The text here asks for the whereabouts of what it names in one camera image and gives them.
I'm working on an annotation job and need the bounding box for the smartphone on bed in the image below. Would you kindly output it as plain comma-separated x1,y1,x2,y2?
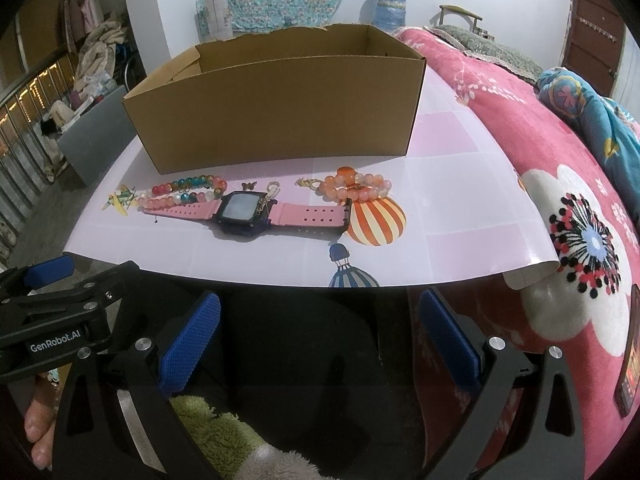
614,284,639,417

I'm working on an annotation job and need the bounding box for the person's left hand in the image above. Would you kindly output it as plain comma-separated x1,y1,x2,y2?
24,376,56,470

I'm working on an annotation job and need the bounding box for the blue floral quilt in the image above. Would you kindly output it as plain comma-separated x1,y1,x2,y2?
536,68,639,222

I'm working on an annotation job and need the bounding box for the pink strap smart watch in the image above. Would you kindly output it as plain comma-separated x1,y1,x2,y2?
141,191,352,237

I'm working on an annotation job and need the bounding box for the brown wooden door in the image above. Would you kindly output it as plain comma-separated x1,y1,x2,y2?
563,0,625,96

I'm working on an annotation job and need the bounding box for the brown cardboard box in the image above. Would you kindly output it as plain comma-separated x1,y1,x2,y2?
124,24,426,174

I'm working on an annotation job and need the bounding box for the pink floral blanket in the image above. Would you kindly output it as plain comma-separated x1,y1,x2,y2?
399,28,639,477

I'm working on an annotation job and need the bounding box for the pile of clothes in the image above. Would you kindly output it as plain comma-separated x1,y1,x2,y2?
74,18,128,102

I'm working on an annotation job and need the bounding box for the grey green pillow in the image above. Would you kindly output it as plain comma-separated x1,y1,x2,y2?
427,25,544,84

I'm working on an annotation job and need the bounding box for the blue water dispenser bottle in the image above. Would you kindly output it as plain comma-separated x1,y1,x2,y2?
372,0,407,32

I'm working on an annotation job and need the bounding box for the wooden chair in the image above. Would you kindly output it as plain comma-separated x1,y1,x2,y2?
438,4,495,40

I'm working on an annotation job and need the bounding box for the grey storage box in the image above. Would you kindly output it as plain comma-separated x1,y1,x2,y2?
58,86,136,186

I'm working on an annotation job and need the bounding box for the orange pink bead bracelet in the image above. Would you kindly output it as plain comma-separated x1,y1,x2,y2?
316,167,394,204

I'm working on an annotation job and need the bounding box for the multicolour bead bracelet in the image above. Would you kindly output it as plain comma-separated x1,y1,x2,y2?
136,174,229,212

